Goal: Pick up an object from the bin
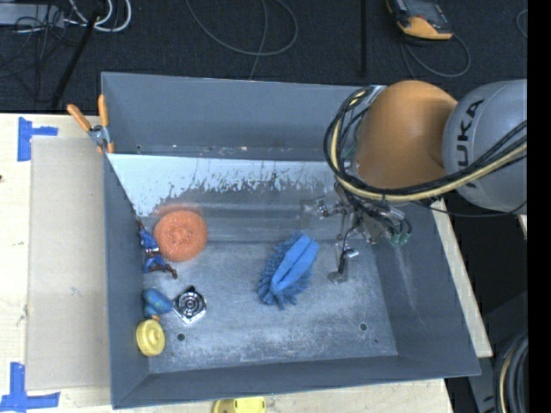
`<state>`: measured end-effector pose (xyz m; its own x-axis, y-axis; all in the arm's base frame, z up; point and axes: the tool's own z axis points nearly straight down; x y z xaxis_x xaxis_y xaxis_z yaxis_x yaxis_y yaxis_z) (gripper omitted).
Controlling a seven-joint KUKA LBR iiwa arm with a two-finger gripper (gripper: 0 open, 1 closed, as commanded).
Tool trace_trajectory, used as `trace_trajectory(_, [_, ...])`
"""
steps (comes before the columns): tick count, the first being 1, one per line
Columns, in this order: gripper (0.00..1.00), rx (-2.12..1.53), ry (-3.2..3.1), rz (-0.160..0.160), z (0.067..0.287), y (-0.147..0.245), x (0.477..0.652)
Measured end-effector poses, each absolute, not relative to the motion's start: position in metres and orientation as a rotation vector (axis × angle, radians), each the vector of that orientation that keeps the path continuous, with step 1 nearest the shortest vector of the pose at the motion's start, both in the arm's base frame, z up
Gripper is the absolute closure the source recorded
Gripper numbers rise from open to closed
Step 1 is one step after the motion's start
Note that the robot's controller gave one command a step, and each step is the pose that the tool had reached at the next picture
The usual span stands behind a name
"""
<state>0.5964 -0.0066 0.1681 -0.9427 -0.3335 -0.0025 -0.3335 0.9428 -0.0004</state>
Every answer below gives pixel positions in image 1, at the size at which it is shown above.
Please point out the pale flat board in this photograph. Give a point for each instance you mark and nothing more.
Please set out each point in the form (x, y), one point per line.
(64, 252)

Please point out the grey metal bin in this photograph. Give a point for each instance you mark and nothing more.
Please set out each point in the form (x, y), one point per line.
(258, 342)

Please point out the orange round sponge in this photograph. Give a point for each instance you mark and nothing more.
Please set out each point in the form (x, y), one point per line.
(181, 235)

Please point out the blue and red toy figure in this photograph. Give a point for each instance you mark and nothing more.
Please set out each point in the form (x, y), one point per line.
(151, 256)

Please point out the blue toy bird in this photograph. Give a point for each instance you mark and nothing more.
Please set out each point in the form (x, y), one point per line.
(156, 301)

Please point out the blue fringed duster mitt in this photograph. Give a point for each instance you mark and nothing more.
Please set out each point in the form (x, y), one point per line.
(290, 269)

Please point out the silver square metal disc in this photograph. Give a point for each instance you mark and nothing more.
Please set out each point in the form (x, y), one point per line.
(189, 305)

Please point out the yellow round toy wheel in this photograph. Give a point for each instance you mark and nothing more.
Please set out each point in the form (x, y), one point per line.
(150, 338)

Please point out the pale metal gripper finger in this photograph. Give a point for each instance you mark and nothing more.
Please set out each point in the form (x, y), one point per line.
(319, 207)
(343, 264)

